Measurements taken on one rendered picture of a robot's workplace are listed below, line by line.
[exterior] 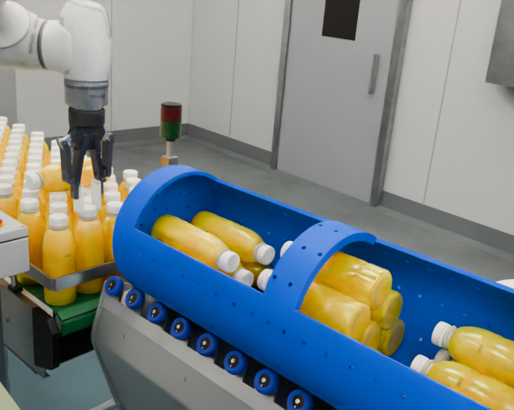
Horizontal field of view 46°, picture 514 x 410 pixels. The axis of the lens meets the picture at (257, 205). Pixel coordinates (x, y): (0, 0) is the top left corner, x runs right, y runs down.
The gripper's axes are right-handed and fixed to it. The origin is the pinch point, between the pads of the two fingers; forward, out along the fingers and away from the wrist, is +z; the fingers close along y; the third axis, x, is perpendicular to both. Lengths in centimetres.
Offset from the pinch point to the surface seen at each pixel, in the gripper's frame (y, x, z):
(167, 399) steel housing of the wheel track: -4.4, -35.1, 31.4
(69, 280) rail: -7.5, -4.6, 16.4
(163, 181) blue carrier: 3.2, -22.0, -9.1
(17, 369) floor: 31, 102, 113
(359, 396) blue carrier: -5, -77, 6
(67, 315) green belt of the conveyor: -9.2, -6.1, 23.8
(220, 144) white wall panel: 364, 325, 107
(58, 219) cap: -8.0, -1.7, 3.0
